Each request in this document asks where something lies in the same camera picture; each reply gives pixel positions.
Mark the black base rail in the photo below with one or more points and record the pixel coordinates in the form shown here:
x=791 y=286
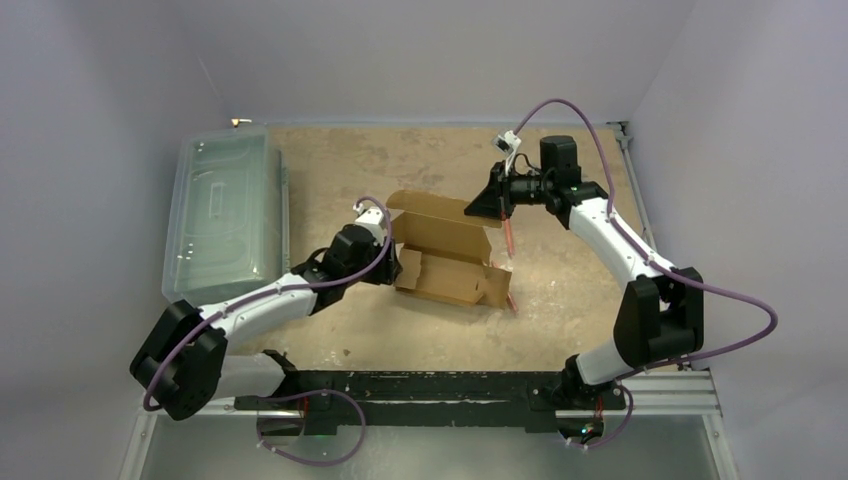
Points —
x=535 y=401

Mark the brown cardboard box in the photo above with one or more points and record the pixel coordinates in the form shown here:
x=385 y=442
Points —
x=444 y=254

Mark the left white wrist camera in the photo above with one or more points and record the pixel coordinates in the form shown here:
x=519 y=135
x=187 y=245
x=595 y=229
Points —
x=374 y=220

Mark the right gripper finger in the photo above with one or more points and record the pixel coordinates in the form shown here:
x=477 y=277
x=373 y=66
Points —
x=487 y=205
x=493 y=192

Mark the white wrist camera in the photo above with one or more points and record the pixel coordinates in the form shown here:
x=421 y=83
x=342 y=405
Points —
x=508 y=143
x=374 y=220

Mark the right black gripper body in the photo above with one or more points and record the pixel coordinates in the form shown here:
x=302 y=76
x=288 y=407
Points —
x=499 y=192

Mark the clear plastic storage bin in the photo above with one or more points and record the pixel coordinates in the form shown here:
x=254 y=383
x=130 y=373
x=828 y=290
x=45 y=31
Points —
x=228 y=231

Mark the aluminium frame rail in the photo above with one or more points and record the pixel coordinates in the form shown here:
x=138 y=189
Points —
x=671 y=429

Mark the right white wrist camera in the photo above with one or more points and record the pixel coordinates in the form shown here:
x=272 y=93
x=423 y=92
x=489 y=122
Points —
x=508 y=143

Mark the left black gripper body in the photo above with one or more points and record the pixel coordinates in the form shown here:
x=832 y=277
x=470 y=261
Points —
x=381 y=273

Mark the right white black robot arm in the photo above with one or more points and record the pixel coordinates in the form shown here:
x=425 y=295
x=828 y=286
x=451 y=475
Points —
x=660 y=316

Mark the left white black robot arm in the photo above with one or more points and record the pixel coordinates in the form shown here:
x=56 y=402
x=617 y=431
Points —
x=181 y=362

